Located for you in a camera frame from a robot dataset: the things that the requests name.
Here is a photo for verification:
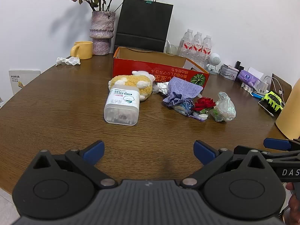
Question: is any grey card box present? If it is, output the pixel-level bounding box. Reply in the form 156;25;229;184
219;63;240;81

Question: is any yellow mug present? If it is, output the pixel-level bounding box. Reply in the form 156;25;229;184
70;41;94;60

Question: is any red artificial rose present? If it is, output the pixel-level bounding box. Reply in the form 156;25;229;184
193;97;217;113

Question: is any white robot figurine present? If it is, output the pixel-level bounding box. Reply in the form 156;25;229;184
205;52;221;75

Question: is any purple tissue pack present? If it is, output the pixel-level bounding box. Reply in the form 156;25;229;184
237;70;263;88

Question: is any purple fabric pouch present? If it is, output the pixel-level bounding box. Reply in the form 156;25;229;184
163;76;203;107

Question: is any purple ceramic vase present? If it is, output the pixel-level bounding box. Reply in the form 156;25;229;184
89;11;116;56

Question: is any crinkled clear plastic bag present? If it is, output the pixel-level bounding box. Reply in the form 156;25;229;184
210;91;237;122

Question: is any pale yellow lamp shade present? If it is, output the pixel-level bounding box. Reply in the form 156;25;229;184
275;77;300;139

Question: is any white charger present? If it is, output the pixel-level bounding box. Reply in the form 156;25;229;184
256;78;270;93

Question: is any person's right hand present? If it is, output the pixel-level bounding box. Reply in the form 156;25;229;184
282;183;300;225

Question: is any white tissue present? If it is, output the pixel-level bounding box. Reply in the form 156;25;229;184
55;56;81;66
156;82;170;96

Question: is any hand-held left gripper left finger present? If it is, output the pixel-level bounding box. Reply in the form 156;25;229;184
33;140;118;189

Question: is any black paper bag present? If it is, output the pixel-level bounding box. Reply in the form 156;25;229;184
114;0;174;53

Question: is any clear glass bowl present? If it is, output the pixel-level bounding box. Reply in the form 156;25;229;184
164;39;180;56

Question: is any patterned foil packet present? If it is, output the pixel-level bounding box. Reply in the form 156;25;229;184
173;101;195;118

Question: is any yellow and black gadget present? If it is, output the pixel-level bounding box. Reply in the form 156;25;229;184
261;91;284;113

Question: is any white plastic cap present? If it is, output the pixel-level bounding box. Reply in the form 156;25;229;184
194;112;209;122

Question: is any white book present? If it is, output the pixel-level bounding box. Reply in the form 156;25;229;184
9;69;41;96

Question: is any clear water bottle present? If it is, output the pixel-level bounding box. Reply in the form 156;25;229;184
201;35;213;69
190;31;203;64
178;29;194;59

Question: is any white cable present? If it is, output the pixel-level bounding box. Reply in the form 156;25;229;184
263;75;285;104

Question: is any yellow and white plush toy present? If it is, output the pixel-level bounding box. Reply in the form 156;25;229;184
108;70;156;102

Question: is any clear cotton swab box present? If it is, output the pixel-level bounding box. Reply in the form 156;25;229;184
103;86;141;126

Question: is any red cardboard box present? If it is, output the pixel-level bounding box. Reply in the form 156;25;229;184
112;46;210;92

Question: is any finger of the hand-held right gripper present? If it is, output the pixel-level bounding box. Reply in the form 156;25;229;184
263;138;300;151
233;145;273;161

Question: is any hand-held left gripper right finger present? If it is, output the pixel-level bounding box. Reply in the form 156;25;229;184
193;140;271;189

